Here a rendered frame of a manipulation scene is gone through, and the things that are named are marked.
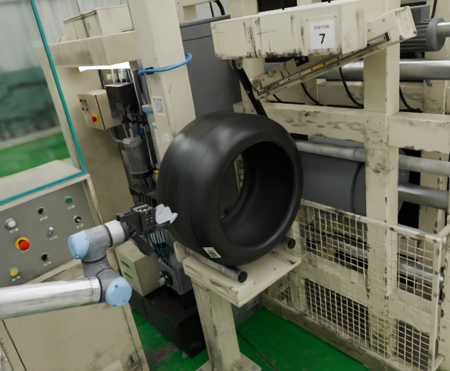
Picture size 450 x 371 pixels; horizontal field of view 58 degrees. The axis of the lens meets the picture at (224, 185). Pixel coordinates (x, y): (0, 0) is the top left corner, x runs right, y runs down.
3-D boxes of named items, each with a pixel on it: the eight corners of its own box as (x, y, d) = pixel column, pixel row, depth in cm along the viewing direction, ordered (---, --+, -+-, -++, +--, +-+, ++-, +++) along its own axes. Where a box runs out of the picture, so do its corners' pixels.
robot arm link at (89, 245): (69, 258, 122) (64, 232, 119) (104, 244, 128) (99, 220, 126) (79, 266, 116) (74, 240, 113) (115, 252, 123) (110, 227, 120)
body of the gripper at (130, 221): (157, 207, 129) (123, 218, 122) (160, 231, 132) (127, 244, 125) (145, 202, 135) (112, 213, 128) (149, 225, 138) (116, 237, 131)
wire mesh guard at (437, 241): (268, 298, 229) (252, 186, 202) (270, 297, 230) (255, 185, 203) (431, 389, 163) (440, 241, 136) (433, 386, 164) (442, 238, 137)
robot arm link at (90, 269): (96, 302, 118) (89, 269, 115) (82, 286, 127) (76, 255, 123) (121, 291, 123) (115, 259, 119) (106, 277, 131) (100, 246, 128)
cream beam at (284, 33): (214, 60, 166) (208, 23, 160) (257, 50, 180) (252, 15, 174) (342, 56, 121) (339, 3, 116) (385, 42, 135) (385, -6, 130)
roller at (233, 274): (184, 244, 174) (192, 241, 177) (185, 254, 176) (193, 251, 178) (238, 274, 149) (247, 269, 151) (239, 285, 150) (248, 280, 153)
